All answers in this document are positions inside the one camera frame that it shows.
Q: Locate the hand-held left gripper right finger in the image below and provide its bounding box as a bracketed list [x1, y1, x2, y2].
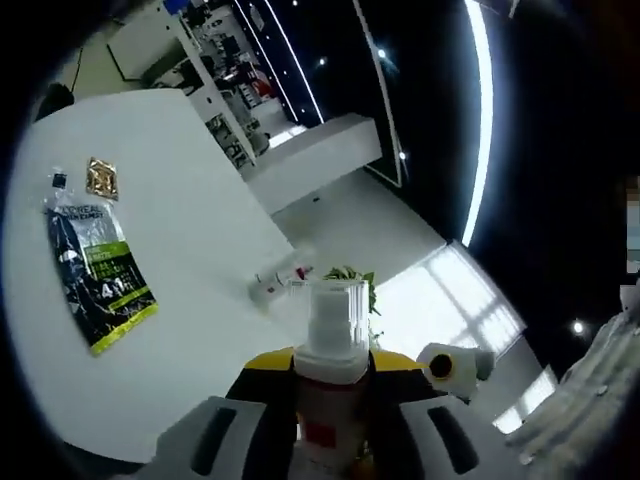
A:
[367, 349, 494, 480]

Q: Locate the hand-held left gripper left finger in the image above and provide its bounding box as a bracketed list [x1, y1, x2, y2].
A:
[134, 348, 301, 480]

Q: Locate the silver skincare bottle clear cap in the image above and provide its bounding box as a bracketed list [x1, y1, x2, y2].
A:
[287, 279, 372, 480]

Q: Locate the small skincare bottle dark label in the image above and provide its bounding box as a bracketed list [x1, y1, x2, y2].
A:
[253, 279, 294, 302]

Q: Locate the green black skincare sachet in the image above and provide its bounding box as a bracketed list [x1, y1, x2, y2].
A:
[41, 198, 161, 358]

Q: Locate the small gold sachet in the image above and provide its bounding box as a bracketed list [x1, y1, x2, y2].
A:
[83, 156, 122, 202]

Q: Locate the large bright window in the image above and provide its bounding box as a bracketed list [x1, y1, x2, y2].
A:
[374, 242, 529, 361]

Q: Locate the person's plaid shirt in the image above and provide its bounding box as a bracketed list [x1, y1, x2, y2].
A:
[503, 299, 640, 474]

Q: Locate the green potted plant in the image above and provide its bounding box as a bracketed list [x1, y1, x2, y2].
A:
[321, 266, 385, 351]

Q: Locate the long ceiling light strip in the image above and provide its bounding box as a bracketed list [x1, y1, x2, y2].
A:
[459, 0, 497, 247]

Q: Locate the white square pillar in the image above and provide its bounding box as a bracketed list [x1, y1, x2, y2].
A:
[238, 112, 382, 202]

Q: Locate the white office desk row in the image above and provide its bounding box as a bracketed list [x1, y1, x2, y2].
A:
[107, 0, 266, 171]

